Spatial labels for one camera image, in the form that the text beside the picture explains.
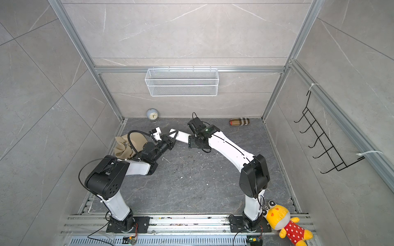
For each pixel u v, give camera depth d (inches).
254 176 18.6
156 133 32.2
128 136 30.0
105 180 19.1
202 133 23.5
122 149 38.2
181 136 32.6
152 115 45.0
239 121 45.1
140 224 28.9
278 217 27.2
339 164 22.9
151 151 27.4
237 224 28.7
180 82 39.5
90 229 28.7
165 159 38.1
